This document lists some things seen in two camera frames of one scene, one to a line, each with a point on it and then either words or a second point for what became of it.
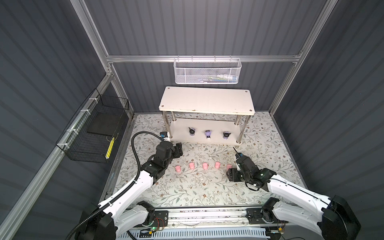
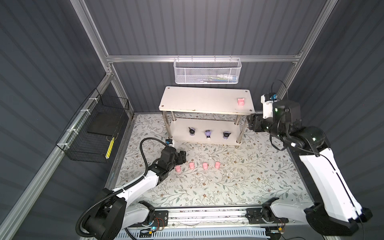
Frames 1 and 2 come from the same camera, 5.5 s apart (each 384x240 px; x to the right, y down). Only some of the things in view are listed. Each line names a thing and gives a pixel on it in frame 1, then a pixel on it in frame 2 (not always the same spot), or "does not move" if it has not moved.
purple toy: [207, 133] does not move
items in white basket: [225, 78] does not move
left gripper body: [175, 152] -> [178, 159]
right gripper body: [236, 175] -> [257, 125]
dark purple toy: [191, 131] does not move
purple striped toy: [226, 135] does not move
